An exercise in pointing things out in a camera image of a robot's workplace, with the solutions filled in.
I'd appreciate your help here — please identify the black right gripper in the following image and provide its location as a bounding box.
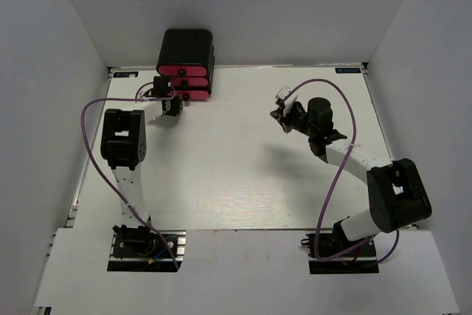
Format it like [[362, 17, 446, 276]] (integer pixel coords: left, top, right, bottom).
[[272, 103, 317, 137]]

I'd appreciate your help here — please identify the pink top drawer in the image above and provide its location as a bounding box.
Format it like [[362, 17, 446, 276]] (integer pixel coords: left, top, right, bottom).
[[156, 65, 208, 77]]

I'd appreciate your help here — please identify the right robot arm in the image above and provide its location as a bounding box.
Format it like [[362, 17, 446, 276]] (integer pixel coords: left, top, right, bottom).
[[271, 97, 432, 256]]

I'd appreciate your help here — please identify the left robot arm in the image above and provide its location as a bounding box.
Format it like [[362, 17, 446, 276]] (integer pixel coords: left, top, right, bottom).
[[100, 76, 182, 230]]

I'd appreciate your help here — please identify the pink middle drawer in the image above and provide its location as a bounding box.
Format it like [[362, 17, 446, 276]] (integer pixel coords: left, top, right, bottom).
[[172, 77, 210, 89]]

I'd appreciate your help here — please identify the black drawer cabinet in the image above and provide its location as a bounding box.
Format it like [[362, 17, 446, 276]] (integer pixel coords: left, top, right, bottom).
[[156, 29, 213, 71]]

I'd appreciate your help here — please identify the left blue table label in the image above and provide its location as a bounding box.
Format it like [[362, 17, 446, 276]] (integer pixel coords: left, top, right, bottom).
[[113, 71, 139, 78]]

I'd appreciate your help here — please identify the blue table label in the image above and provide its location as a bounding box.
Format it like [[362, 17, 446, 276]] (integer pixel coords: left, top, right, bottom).
[[335, 67, 361, 74], [113, 71, 139, 78]]

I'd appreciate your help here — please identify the right blue table label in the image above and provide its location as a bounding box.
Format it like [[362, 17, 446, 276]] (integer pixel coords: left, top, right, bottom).
[[335, 67, 361, 74]]

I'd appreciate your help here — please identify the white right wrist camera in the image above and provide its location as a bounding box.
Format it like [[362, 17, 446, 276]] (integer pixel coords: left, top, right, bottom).
[[275, 86, 297, 116]]

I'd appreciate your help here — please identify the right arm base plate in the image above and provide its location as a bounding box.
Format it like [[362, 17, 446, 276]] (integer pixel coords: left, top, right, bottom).
[[301, 232, 381, 276]]

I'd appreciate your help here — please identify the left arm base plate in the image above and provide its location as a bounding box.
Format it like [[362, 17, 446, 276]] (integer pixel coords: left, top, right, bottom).
[[107, 226, 187, 273]]

